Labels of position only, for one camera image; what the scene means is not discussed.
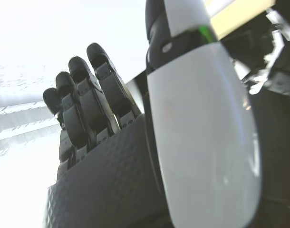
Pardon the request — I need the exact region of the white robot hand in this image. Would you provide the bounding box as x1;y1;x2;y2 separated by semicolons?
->
41;0;263;228

